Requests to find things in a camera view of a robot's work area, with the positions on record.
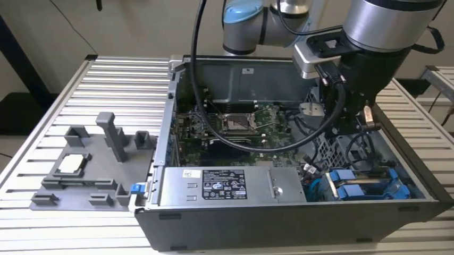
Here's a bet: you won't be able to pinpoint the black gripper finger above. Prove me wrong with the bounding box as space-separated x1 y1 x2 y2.
331 116 359 138
359 105 382 133

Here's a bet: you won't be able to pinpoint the black disk wire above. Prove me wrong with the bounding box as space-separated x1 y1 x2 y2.
345 132 374 163

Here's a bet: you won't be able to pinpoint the hard disk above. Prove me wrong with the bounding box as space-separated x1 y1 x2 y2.
327 167 409 186
337 184 414 200

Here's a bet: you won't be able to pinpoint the perforated metal disk bay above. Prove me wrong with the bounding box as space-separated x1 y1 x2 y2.
299 87 402 171

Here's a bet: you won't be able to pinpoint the metal slat side table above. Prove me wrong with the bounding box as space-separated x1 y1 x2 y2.
422 65 454 88

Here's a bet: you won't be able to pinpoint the green motherboard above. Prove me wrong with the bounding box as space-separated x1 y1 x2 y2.
175 103 302 167

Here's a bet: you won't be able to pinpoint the CPU socket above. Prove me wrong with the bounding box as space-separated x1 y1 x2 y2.
218 113 259 132

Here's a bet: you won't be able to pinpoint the black graphics card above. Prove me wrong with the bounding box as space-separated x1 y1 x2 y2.
207 137 262 160

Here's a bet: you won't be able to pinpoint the black open PC case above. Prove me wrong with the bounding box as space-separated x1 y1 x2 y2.
134 54 454 252

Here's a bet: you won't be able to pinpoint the grey power supply unit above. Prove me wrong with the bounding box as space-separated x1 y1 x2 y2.
158 166 309 207

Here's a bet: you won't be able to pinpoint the grey parts rack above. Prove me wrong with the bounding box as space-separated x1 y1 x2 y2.
30 111 159 212

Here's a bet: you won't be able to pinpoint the silver CPU chip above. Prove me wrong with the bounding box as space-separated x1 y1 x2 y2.
59 155 86 172

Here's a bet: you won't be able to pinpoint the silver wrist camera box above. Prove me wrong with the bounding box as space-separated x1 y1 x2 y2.
293 39 343 80

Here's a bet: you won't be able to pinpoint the wire connectors with white labels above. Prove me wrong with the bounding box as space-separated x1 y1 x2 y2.
301 162 323 177

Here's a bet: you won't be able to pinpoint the blue data wire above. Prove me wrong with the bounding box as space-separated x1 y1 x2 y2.
306 177 322 200

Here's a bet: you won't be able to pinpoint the thin black looped cable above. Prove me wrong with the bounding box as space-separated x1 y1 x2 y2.
413 25 446 55

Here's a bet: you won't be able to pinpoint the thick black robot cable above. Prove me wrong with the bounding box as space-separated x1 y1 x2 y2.
190 0 347 155

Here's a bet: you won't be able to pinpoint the black desk frame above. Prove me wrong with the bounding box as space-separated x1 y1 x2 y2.
0 15 60 136

